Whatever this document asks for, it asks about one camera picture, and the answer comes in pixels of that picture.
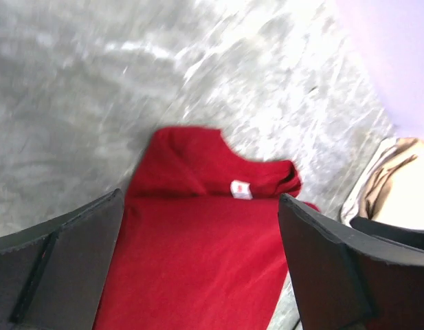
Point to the white folded t shirt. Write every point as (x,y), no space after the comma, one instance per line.
(350,207)

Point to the red t shirt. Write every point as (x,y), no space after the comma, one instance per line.
(199,245)

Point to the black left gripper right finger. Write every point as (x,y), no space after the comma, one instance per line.
(344,277)

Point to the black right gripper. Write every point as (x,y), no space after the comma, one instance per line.
(410,237)

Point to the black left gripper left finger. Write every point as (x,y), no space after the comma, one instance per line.
(53,273)

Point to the beige folded t shirt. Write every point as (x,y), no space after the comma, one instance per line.
(394,194)

